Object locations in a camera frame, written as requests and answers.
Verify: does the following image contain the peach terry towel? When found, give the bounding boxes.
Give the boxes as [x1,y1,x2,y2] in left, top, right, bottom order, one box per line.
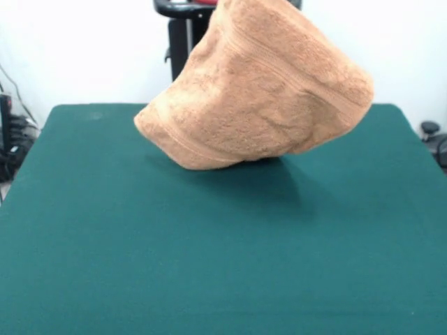
[133,0,376,172]

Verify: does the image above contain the black robot pedestal with handle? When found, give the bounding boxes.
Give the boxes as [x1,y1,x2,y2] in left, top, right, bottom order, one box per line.
[152,0,302,84]

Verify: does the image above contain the black box with red mark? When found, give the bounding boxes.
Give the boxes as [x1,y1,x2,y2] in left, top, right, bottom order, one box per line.
[0,93,14,154]

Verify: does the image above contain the black bag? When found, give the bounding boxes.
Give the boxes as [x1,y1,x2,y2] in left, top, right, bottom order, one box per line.
[0,142,27,183]

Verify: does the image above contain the dark green table cloth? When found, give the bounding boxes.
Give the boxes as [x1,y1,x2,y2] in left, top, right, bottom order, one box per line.
[0,103,447,335]

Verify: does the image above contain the black office chair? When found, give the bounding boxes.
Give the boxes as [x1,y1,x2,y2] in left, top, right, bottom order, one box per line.
[420,120,447,175]

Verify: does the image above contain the black cable bundle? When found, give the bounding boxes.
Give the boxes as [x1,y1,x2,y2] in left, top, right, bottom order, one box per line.
[8,114,40,141]

